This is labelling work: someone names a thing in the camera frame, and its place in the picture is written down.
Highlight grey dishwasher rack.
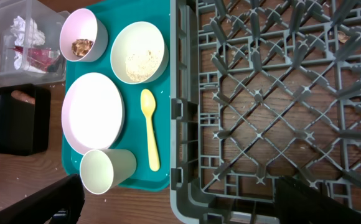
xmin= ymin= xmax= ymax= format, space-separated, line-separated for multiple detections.
xmin=170 ymin=0 xmax=361 ymax=223

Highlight teal serving tray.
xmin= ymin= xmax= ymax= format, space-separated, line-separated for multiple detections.
xmin=65 ymin=1 xmax=171 ymax=192

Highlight yellow plastic spoon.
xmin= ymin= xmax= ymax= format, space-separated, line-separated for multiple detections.
xmin=141 ymin=89 xmax=161 ymax=172

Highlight white napkin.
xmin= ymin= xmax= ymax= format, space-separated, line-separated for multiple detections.
xmin=10 ymin=16 xmax=46 ymax=73

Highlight pink round plate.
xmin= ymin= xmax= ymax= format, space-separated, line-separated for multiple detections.
xmin=61 ymin=72 xmax=125 ymax=155

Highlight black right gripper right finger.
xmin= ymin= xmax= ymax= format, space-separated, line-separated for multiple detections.
xmin=274 ymin=176 xmax=361 ymax=224

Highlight orange carrot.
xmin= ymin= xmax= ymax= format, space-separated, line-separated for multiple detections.
xmin=11 ymin=90 xmax=35 ymax=105

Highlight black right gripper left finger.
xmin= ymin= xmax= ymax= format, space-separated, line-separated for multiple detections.
xmin=0 ymin=174 xmax=85 ymax=223

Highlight black plastic tray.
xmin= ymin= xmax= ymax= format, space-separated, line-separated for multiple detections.
xmin=0 ymin=84 xmax=51 ymax=156

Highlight pale green cup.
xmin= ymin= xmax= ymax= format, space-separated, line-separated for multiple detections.
xmin=80 ymin=149 xmax=137 ymax=195

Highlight pink bowl with nuts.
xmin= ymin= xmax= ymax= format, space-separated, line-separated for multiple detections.
xmin=60 ymin=8 xmax=108 ymax=62

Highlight pale green bowl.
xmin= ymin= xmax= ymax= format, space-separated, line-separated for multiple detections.
xmin=110 ymin=21 xmax=169 ymax=85

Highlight red snack wrapper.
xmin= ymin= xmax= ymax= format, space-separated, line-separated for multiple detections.
xmin=12 ymin=45 xmax=62 ymax=73

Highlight clear plastic waste bin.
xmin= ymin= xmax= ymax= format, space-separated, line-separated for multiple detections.
xmin=0 ymin=0 xmax=69 ymax=86

